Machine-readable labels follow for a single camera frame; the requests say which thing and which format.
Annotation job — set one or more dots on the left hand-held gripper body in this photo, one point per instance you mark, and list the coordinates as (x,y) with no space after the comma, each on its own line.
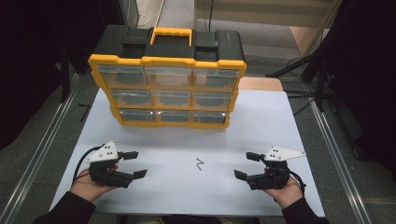
(106,174)

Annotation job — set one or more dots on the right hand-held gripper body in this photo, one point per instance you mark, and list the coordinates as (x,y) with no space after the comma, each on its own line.
(274,179)

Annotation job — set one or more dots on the clear plastic drawer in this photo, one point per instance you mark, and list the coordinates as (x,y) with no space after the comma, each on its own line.
(137,115)

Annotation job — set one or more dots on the yellow and black organizer case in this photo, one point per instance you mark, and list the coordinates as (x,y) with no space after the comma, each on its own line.
(227,43)

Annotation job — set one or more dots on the person's right hand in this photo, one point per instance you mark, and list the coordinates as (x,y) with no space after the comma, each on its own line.
(289,194)

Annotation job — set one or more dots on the person's left hand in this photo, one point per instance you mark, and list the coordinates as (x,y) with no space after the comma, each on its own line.
(84,186)

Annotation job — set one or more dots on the grid of clear drawers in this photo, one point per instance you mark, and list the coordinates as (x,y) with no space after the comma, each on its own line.
(168,77)

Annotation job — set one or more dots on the black metal stand leg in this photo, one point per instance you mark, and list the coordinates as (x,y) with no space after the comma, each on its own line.
(321,90)

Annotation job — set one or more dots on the black metal stand bar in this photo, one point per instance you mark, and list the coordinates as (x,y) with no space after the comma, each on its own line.
(289,67)

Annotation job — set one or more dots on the dark curtain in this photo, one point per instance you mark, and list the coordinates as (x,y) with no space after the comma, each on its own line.
(370,77)
(28,62)

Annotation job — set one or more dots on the beige wooden cabinet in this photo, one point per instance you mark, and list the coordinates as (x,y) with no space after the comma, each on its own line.
(264,12)

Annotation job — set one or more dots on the aluminium floor rail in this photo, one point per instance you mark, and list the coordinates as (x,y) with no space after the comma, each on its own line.
(39,149)
(337,155)

